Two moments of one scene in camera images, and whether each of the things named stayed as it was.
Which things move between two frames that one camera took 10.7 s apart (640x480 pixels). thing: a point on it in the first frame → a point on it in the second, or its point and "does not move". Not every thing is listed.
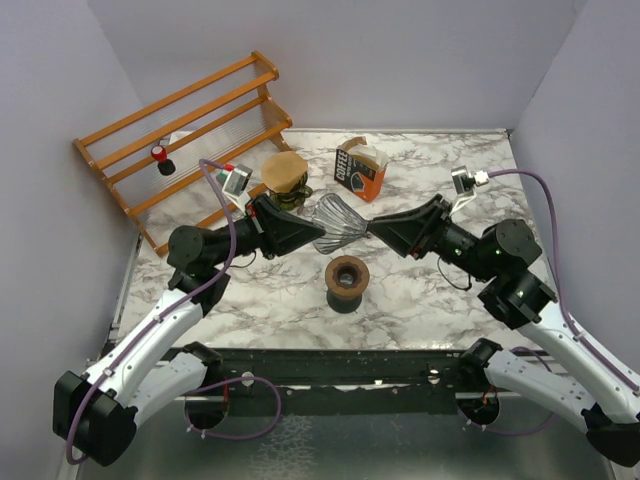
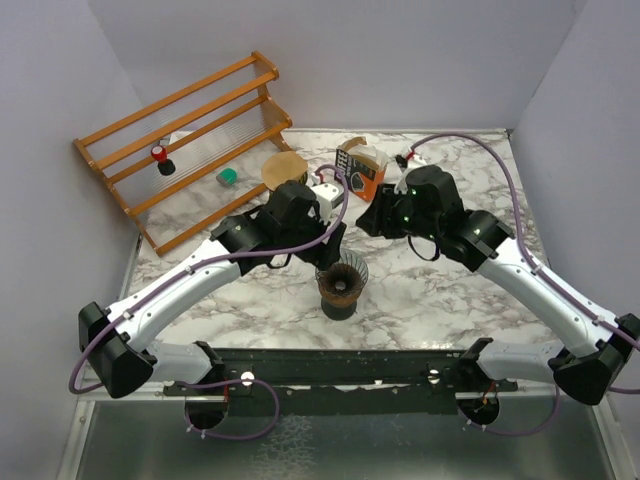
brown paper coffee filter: [283, 171] does not move
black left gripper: [284, 232] → [324, 254]
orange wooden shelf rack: [194, 156] does not move
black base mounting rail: [334, 381] does not move
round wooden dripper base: [347, 275] → [340, 300]
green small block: [221, 177] does not move
